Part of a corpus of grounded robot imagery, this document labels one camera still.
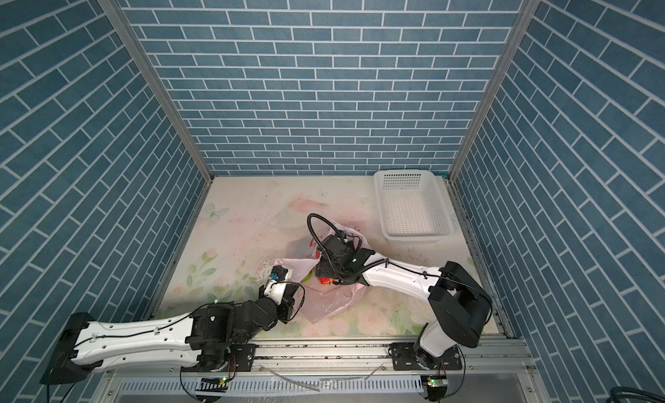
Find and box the aluminium front rail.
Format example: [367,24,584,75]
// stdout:
[118,335,538,378]

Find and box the white perforated plastic basket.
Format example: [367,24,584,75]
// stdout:
[373,170,454,243]

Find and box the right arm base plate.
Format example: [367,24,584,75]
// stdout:
[388,342,463,371]

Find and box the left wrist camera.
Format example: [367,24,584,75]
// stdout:
[263,264,294,304]

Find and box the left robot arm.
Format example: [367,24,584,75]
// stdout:
[40,280,305,386]

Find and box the pink plastic bag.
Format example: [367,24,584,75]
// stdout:
[272,226,366,323]

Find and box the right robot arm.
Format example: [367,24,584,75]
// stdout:
[313,233,493,369]

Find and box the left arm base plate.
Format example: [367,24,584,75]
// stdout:
[184,344,256,375]

